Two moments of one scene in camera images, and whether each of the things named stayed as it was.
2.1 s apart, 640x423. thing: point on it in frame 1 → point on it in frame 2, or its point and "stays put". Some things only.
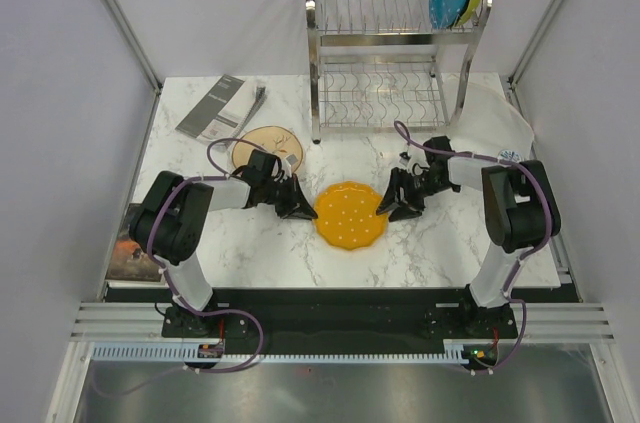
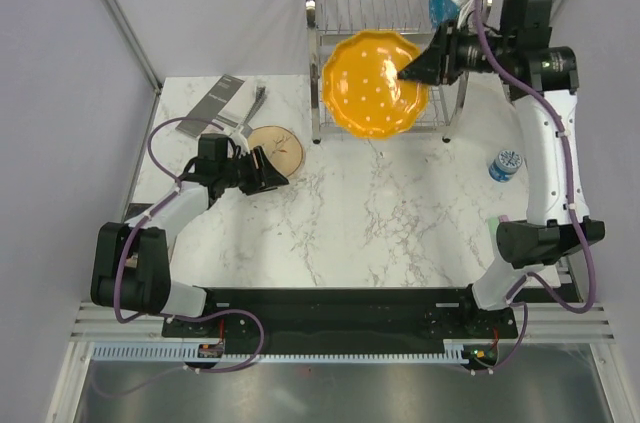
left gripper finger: x=297 y=206 → x=264 y=175
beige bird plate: x=275 y=140 stays put
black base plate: x=336 y=321 stays put
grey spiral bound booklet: x=224 y=111 stays put
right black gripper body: x=416 y=188 → x=465 y=53
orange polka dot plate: x=347 y=215 → x=363 y=90
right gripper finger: x=392 y=193 → x=431 y=66
